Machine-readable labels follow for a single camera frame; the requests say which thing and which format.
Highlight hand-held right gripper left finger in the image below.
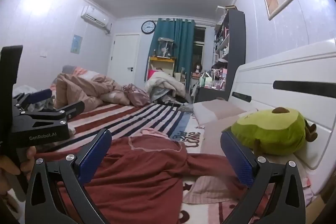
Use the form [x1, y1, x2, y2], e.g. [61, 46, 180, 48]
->
[24, 128, 113, 224]

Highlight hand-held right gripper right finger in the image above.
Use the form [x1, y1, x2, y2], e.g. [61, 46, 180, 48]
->
[220, 130, 307, 224]

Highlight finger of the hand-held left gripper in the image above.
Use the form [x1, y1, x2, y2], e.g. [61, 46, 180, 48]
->
[13, 88, 53, 112]
[18, 101, 86, 125]

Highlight red knit sweater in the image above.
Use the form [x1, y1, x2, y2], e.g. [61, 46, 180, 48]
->
[35, 135, 242, 224]

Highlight dark clothes pile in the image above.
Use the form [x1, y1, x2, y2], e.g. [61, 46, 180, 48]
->
[34, 99, 57, 112]

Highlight person's left hand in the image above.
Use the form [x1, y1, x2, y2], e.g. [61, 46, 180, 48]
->
[0, 147, 37, 195]

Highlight pink quilt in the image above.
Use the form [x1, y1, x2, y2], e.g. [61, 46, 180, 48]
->
[54, 70, 130, 111]

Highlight pink striped pillow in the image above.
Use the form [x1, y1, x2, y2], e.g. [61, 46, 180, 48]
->
[62, 65, 99, 80]

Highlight green avocado plush toy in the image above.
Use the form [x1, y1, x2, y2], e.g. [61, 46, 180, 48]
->
[222, 107, 318, 155]

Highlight pink satin garment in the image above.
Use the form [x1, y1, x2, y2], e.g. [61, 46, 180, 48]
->
[122, 84, 151, 107]

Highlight striped printed blanket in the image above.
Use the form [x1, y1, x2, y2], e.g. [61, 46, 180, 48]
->
[35, 103, 319, 224]

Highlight white door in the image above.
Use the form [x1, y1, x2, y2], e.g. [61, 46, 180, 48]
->
[109, 34, 140, 81]

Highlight pink toy boxes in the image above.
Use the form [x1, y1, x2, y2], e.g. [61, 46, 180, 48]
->
[210, 68, 227, 89]

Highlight white air conditioner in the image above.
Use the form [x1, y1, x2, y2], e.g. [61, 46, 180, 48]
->
[80, 5, 110, 30]

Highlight white duvet pile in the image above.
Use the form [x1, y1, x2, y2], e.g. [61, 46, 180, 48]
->
[145, 69, 186, 98]

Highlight yellow shelf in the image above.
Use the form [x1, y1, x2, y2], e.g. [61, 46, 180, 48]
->
[145, 56, 176, 83]

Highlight white bed headboard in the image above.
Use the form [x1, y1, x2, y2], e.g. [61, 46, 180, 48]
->
[227, 39, 336, 195]

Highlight clear display case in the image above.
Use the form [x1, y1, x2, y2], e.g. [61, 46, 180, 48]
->
[157, 37, 175, 59]

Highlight dark window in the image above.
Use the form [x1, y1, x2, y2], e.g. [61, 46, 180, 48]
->
[193, 26, 208, 69]

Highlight dark bookshelf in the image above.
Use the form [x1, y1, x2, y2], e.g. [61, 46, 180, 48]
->
[213, 5, 246, 90]

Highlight teal curtain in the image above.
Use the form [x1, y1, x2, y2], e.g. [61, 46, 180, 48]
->
[148, 18, 196, 83]

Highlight blue wall poster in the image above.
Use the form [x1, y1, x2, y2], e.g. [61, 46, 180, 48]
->
[71, 34, 83, 54]

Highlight round wall clock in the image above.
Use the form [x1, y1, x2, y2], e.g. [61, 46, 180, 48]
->
[141, 21, 156, 35]

